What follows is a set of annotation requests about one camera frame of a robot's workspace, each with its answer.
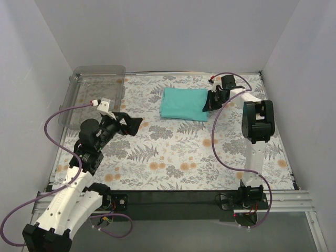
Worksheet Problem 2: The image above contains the teal t shirt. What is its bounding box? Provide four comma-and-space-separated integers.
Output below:
160, 88, 208, 122

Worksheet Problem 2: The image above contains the clear plastic bin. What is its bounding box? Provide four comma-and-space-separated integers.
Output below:
58, 65, 125, 130

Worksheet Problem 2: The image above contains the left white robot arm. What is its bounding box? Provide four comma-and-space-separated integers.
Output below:
23, 112, 143, 251

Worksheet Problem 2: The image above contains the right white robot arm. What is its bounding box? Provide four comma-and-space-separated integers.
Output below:
203, 72, 275, 211

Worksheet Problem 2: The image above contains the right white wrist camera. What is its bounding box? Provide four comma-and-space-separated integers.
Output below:
208, 76, 223, 92

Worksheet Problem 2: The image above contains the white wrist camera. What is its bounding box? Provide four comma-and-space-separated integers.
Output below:
208, 76, 223, 92
90, 98, 116, 120

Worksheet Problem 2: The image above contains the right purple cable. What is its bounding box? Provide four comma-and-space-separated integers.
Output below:
211, 72, 274, 230

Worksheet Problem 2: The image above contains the purple cable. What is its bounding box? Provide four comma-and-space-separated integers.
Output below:
211, 72, 274, 230
0, 101, 134, 247

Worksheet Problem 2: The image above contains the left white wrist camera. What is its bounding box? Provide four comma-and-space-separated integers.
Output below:
90, 98, 116, 120

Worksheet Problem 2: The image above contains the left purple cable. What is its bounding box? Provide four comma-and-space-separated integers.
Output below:
0, 101, 134, 247

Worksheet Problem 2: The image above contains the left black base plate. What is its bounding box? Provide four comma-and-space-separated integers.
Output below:
99, 194, 128, 212

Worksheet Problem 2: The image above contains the aluminium frame rail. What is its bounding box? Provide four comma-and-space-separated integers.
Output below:
37, 190, 327, 251

